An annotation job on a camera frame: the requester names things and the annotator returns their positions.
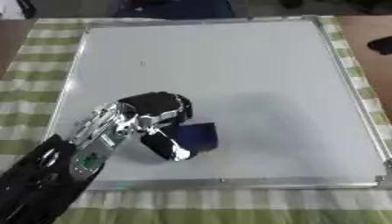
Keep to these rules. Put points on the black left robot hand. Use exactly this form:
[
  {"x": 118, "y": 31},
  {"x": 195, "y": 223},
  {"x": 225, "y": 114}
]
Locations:
[{"x": 153, "y": 104}]

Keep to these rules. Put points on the blue whiteboard eraser brush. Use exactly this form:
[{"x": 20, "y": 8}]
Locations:
[{"x": 200, "y": 137}]

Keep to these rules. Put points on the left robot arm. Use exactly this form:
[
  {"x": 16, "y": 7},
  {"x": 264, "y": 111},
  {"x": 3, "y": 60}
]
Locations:
[{"x": 56, "y": 163}]

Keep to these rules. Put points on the person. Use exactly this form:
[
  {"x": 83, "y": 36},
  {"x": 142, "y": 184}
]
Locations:
[{"x": 176, "y": 8}]

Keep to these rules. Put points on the dark object with white panel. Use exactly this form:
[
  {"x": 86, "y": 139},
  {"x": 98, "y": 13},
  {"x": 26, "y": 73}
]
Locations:
[{"x": 18, "y": 8}]

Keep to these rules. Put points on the black object on table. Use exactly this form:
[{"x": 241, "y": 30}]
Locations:
[{"x": 382, "y": 45}]

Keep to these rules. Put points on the white whiteboard with metal frame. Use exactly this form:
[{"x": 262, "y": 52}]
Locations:
[{"x": 224, "y": 96}]

